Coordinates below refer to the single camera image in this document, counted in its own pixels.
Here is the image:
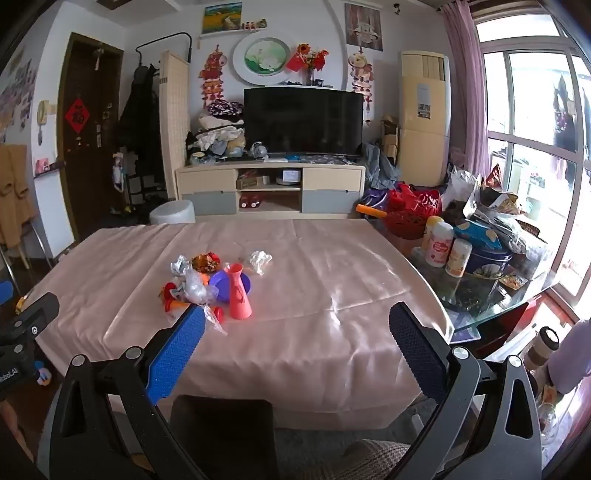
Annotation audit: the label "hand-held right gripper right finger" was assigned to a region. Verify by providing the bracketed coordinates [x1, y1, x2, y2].
[383, 301, 555, 480]

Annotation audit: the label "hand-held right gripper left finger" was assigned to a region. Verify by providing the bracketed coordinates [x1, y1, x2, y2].
[37, 304, 208, 480]

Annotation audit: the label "orange plastic piece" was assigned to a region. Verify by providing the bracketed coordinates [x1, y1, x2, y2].
[160, 281, 191, 319]

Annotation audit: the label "clear silver blister pack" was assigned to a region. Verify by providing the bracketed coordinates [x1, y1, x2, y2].
[182, 268, 228, 336]

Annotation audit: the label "coral plastic vase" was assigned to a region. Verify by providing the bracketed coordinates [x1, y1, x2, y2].
[224, 263, 253, 320]

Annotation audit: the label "purple plastic plate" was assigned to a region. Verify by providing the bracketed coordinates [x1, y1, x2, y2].
[208, 270, 254, 304]

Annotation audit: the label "white board panel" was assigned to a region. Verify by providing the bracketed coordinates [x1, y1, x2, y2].
[33, 173, 77, 264]

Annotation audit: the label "dark chair back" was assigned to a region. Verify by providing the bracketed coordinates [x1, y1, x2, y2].
[168, 394, 280, 480]

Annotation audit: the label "crumpled orange snack wrapper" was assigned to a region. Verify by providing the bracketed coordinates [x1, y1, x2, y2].
[191, 251, 223, 274]

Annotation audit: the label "tan hanging garment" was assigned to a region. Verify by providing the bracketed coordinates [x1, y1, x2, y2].
[0, 144, 37, 247]

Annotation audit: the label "white bottle with yellow label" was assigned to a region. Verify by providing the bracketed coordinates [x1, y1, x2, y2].
[445, 237, 473, 278]

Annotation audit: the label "round blue tin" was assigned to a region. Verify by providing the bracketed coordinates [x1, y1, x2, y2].
[464, 247, 514, 280]

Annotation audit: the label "steel thermos flask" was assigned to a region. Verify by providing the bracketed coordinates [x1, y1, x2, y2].
[522, 326, 560, 372]

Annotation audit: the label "crumpled clear plastic wrap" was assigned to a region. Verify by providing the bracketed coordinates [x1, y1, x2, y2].
[244, 250, 273, 276]

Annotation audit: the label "white bottle with yellow cap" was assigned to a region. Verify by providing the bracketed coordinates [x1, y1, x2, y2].
[421, 215, 444, 250]

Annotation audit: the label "red plastic basket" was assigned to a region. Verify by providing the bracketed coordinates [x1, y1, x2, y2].
[383, 210, 428, 240]

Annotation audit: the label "dark brown door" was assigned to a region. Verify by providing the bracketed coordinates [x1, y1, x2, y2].
[58, 32, 125, 241]

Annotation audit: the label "white round stool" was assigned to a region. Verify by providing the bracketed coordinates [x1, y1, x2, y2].
[149, 200, 197, 225]

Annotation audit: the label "person's pale garment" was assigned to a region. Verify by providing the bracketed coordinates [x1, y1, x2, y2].
[549, 318, 591, 395]

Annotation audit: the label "red plastic bags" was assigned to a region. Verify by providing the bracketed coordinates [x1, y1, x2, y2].
[387, 182, 443, 217]

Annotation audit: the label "purple shiny bag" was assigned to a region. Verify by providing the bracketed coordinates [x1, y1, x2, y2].
[360, 187, 393, 213]

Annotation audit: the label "white plastic bag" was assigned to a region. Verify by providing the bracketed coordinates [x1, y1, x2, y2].
[445, 166, 481, 208]

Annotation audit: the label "foil snack bags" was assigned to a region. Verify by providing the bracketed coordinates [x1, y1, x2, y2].
[480, 164, 522, 217]

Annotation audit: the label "grey blue cloth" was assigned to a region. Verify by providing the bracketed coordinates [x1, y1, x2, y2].
[362, 143, 400, 190]

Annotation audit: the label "red diamond paper decoration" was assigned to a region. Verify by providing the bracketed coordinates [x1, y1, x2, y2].
[65, 96, 92, 134]

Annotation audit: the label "beige grey television cabinet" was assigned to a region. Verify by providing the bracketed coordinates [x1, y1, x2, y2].
[175, 159, 366, 220]

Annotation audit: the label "dark hanging coats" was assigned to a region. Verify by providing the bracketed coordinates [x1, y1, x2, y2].
[115, 65, 163, 213]

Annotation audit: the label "stacked cardboard boxes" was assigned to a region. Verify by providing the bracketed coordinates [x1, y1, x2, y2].
[379, 115, 400, 164]

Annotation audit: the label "pile of clothes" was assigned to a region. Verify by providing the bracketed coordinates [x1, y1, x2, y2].
[186, 113, 245, 160]

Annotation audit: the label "beige folding screen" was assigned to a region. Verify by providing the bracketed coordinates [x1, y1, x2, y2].
[159, 51, 197, 201]

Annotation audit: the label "dark patterned round cushion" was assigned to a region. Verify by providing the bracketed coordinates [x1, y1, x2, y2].
[206, 100, 245, 116]

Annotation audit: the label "black flat television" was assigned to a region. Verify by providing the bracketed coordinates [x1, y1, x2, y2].
[243, 87, 364, 158]

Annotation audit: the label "purple curtain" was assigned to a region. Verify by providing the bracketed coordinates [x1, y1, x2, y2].
[441, 0, 492, 181]

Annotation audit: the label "large framed window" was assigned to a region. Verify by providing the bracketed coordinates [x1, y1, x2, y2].
[471, 9, 591, 324]

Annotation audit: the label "red fish hanging ornament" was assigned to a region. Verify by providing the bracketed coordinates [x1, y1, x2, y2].
[199, 44, 228, 109]

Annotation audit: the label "red tasselled hanging ornament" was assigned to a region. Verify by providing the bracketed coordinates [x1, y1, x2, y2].
[347, 46, 376, 121]

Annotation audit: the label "black clothes rack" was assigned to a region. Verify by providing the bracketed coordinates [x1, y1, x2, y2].
[135, 31, 192, 70]

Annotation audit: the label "flower vase with red flags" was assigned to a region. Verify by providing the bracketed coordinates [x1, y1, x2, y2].
[286, 42, 329, 86]

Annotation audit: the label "framed landscape painting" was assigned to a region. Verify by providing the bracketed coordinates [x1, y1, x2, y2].
[202, 2, 243, 35]

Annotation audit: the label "wall photo collage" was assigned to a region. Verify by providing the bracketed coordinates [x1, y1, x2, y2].
[0, 60, 38, 144]

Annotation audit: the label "round white wall plate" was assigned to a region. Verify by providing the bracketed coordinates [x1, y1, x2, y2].
[232, 37, 293, 86]

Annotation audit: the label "wall poster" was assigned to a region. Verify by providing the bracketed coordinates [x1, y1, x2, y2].
[344, 2, 384, 52]

